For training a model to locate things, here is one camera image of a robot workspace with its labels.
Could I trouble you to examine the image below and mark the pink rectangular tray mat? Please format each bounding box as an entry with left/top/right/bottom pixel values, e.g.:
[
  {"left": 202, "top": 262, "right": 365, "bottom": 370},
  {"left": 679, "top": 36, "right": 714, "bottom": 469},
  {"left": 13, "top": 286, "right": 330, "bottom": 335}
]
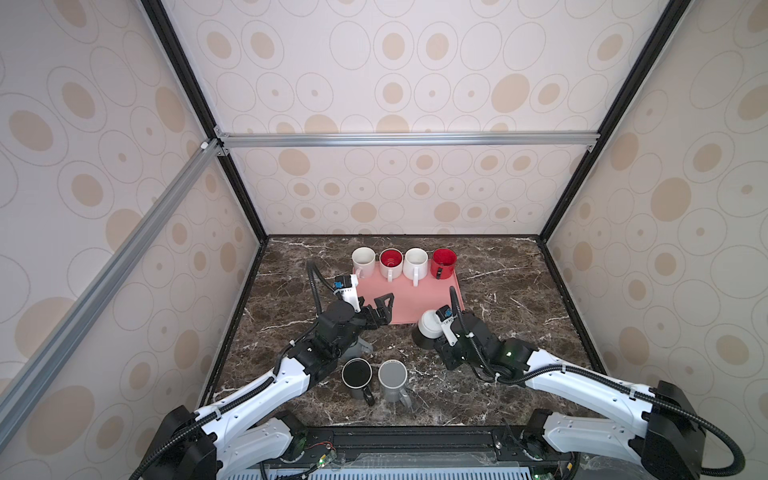
[{"left": 357, "top": 269, "right": 464, "bottom": 325}]

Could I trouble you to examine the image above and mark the black mug white rim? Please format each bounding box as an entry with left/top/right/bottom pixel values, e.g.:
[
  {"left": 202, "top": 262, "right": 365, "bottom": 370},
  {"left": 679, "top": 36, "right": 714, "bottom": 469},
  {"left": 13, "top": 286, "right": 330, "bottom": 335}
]
[{"left": 341, "top": 358, "right": 376, "bottom": 406}]

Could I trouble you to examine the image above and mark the grey mug row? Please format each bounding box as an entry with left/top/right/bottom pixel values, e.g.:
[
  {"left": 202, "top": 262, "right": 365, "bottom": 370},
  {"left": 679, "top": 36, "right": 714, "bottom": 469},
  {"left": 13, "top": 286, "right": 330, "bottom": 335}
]
[
  {"left": 378, "top": 359, "right": 412, "bottom": 409},
  {"left": 342, "top": 338, "right": 374, "bottom": 362}
]

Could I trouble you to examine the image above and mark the right black corner post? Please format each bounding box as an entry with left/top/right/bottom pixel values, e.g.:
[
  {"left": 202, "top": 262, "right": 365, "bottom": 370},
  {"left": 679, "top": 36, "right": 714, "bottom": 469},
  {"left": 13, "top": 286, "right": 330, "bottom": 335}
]
[{"left": 538, "top": 0, "right": 692, "bottom": 243}]

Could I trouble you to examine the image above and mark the white mug black handle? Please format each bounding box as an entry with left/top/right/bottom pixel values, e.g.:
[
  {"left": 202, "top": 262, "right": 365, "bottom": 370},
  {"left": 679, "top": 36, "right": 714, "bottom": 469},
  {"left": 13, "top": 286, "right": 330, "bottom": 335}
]
[{"left": 411, "top": 310, "right": 444, "bottom": 350}]

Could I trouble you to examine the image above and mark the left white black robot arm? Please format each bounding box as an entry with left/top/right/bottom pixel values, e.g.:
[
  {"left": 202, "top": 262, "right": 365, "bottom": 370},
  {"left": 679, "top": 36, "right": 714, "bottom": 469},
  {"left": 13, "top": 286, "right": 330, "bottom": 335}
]
[{"left": 130, "top": 293, "right": 394, "bottom": 479}]

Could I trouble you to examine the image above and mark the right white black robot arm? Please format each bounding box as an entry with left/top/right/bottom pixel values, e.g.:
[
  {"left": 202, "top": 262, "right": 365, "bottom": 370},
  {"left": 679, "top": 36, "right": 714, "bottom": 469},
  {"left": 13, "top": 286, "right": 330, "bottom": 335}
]
[{"left": 412, "top": 306, "right": 746, "bottom": 479}]

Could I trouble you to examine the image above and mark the grey mug back row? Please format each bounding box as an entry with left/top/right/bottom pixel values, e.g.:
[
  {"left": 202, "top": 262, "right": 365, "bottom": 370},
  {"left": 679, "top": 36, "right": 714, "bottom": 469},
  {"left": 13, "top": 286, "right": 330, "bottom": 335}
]
[{"left": 342, "top": 338, "right": 374, "bottom": 362}]

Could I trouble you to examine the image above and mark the cream mug red inside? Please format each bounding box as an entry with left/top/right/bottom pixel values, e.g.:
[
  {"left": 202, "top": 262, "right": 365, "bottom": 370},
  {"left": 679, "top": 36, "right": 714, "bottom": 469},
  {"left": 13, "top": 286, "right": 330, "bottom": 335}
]
[{"left": 379, "top": 248, "right": 404, "bottom": 282}]

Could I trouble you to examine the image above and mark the left black corner post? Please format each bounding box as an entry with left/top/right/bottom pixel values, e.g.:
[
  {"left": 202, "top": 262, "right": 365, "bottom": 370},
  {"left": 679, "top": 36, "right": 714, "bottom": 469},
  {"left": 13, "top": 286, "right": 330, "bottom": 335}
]
[{"left": 139, "top": 0, "right": 269, "bottom": 244}]

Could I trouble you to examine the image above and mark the horizontal aluminium frame bar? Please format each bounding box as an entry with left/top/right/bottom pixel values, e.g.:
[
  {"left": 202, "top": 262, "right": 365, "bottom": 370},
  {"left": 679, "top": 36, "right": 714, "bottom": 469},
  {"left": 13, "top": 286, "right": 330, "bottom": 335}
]
[{"left": 220, "top": 131, "right": 600, "bottom": 149}]

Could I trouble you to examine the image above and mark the left slanted aluminium bar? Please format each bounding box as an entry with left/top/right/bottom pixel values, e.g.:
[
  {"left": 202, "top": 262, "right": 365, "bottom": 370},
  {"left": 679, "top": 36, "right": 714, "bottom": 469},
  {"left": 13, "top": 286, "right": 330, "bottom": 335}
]
[{"left": 1, "top": 138, "right": 222, "bottom": 449}]

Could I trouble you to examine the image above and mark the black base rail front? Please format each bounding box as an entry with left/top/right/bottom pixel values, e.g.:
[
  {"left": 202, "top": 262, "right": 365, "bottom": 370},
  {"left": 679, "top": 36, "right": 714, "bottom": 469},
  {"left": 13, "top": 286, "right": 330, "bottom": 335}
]
[{"left": 155, "top": 424, "right": 673, "bottom": 480}]

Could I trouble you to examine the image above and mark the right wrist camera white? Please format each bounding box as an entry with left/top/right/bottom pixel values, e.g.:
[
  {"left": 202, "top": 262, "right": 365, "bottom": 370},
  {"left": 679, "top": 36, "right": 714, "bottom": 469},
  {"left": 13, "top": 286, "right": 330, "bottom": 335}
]
[{"left": 436, "top": 305, "right": 458, "bottom": 347}]

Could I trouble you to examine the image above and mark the black corner post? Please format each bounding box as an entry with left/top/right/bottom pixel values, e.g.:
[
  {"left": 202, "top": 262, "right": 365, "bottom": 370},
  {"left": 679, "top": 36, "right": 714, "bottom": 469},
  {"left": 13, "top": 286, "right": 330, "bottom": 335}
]
[
  {"left": 538, "top": 0, "right": 692, "bottom": 243},
  {"left": 139, "top": 0, "right": 269, "bottom": 244}
]

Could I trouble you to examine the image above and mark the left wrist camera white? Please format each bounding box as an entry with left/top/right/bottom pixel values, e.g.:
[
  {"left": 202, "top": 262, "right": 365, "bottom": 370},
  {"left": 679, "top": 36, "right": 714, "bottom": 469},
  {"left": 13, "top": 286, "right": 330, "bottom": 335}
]
[{"left": 333, "top": 274, "right": 361, "bottom": 312}]

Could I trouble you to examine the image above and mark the white ribbed-bottom mug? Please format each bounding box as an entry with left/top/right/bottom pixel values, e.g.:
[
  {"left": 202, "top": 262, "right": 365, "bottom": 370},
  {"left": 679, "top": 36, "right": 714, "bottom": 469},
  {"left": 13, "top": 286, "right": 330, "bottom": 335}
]
[{"left": 403, "top": 248, "right": 429, "bottom": 287}]

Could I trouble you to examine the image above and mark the pale pink mug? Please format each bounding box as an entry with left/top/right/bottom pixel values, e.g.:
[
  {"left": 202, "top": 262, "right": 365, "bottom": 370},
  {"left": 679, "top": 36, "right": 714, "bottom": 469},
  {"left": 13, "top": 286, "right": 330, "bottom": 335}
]
[{"left": 351, "top": 247, "right": 376, "bottom": 280}]

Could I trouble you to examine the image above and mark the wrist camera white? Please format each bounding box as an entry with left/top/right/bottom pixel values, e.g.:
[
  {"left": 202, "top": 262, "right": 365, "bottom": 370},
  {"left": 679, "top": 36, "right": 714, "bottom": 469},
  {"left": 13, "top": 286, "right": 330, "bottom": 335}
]
[
  {"left": 333, "top": 274, "right": 361, "bottom": 312},
  {"left": 436, "top": 305, "right": 458, "bottom": 347}
]

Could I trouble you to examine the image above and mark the grey mug front row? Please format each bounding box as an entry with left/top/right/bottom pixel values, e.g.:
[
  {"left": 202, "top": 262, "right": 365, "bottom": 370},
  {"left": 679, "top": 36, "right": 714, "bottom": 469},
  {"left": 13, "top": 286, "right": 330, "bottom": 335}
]
[{"left": 378, "top": 359, "right": 412, "bottom": 409}]

